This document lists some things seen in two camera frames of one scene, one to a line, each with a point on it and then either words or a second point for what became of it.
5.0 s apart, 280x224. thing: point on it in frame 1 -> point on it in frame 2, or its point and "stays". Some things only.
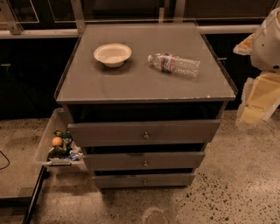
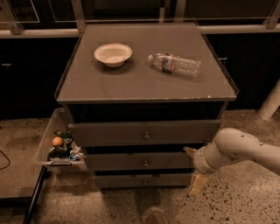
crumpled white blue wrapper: x=75 y=153 stays
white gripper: x=268 y=46 -> x=199 y=162
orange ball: x=57 y=142 stays
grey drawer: x=150 y=160 stays
